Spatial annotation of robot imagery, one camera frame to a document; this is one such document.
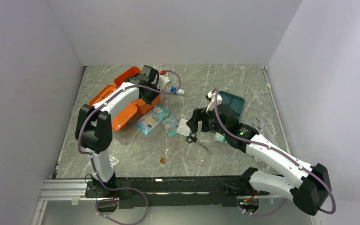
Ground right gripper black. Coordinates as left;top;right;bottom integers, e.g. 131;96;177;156
186;107;228;136

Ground clear zip bag white pads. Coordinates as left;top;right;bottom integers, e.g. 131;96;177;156
176;118;191;136

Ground orange medicine box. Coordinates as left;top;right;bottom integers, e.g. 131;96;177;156
89;66;161;131

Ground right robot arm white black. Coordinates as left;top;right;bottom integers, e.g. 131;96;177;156
186;104;337;216

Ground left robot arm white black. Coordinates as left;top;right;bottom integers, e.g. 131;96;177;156
75;65;161;197

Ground white green medicine bottle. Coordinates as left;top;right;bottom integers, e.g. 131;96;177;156
214;133;227;143

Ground small teal bandage pack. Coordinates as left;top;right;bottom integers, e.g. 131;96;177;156
161;115;179;137

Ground blue cotton swab pack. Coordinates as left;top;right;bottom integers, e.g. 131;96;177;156
136;104;170;135

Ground teal plastic tray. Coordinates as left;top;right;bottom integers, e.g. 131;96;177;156
219;90;245;119

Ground clear plastic case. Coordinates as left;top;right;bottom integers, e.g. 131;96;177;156
252;117;278;146

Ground clear bag blue packets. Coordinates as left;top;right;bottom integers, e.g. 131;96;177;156
109;155;119;171

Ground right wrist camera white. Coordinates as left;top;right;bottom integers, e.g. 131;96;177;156
206;90;222;112

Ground black handled scissors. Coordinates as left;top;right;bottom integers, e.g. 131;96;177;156
186;132;212;154

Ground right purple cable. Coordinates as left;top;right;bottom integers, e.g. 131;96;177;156
212;88;337;218

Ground purple cable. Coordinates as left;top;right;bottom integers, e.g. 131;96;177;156
212;88;337;218
76;69;182;225

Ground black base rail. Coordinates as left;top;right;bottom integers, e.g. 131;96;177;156
84;176;268;209

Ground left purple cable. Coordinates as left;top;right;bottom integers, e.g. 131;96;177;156
76;69;182;225

